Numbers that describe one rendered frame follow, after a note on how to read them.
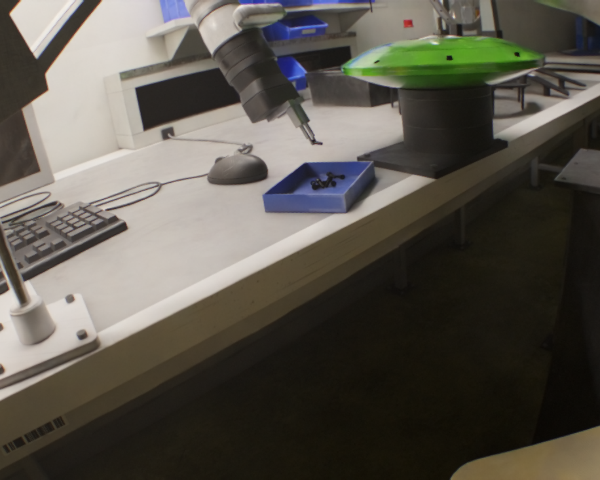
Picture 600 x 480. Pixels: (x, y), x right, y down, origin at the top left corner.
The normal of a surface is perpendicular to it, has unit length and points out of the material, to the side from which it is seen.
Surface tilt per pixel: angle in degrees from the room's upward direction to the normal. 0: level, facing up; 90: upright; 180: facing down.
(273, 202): 90
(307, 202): 90
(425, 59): 25
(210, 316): 90
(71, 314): 0
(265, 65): 71
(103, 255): 0
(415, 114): 90
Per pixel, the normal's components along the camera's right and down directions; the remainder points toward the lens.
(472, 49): -0.12, -0.68
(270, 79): 0.62, -0.35
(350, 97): -0.74, 0.42
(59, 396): 0.65, 0.22
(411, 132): -0.92, 0.27
